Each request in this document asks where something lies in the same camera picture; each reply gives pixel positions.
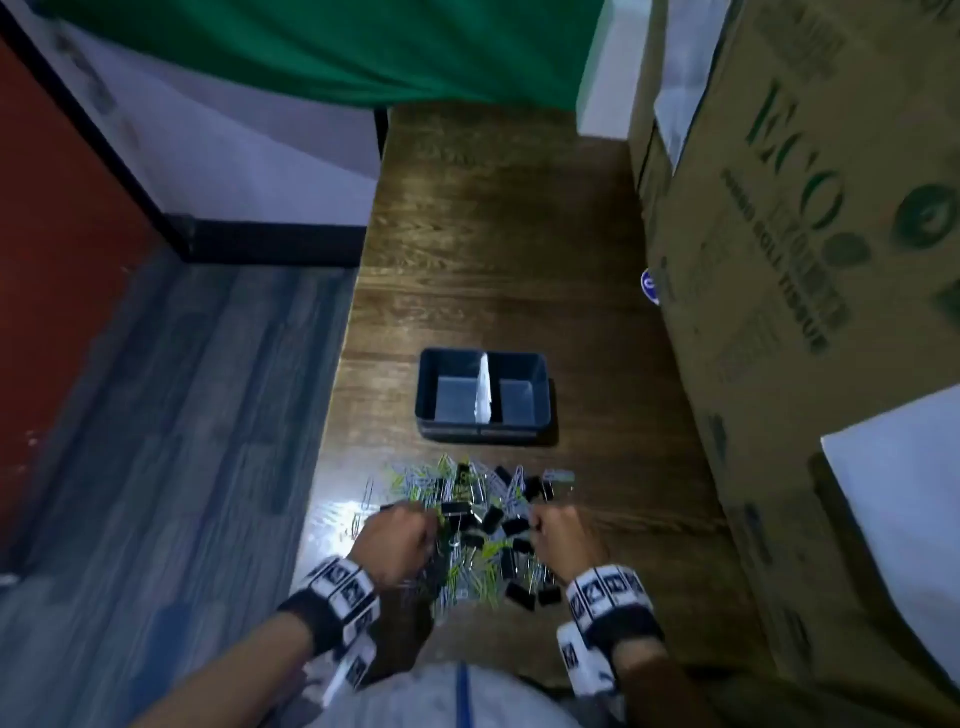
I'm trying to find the person's left hand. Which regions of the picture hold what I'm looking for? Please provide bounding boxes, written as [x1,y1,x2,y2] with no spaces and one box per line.
[348,501,441,594]

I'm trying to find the person's right hand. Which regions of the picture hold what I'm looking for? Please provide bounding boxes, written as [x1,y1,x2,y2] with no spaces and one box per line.
[528,504,609,584]

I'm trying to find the person's left forearm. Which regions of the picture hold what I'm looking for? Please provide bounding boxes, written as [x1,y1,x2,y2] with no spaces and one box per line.
[131,613,318,728]

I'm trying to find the person's right forearm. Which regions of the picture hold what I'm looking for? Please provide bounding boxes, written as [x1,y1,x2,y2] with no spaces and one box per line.
[611,637,723,728]

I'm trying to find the pile of paper and binder clips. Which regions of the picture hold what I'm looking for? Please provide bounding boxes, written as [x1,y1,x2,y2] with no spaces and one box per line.
[341,453,579,614]

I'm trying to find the black white marker wristband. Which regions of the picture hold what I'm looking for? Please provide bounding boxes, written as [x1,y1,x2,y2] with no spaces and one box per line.
[556,564,667,695]
[279,556,382,710]

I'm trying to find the white tray divider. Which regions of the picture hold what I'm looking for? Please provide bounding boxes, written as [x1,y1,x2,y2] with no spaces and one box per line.
[474,352,495,426]

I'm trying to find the dark blue divided tray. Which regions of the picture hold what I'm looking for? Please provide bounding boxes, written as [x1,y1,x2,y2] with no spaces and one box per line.
[416,347,558,444]

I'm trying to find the person's white shirt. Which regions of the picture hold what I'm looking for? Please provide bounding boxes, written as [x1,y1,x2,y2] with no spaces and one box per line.
[300,660,605,728]

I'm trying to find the white paper sheet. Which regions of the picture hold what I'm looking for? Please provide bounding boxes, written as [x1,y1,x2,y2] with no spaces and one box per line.
[820,385,960,687]
[654,0,733,178]

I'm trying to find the large printed cardboard box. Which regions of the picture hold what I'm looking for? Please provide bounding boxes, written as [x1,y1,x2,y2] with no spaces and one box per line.
[643,0,960,710]

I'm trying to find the plain cardboard box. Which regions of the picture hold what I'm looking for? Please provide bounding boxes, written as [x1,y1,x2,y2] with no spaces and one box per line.
[628,0,678,220]

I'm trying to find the red door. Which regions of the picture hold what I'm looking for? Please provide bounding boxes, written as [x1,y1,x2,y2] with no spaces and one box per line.
[0,33,162,541]

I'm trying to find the green cloth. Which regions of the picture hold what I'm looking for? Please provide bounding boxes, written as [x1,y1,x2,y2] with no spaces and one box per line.
[30,0,607,112]

